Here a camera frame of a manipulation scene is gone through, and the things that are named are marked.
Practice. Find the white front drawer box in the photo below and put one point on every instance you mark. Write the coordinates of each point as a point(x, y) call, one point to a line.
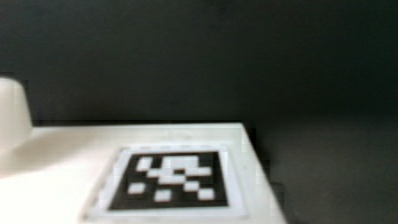
point(140, 174)

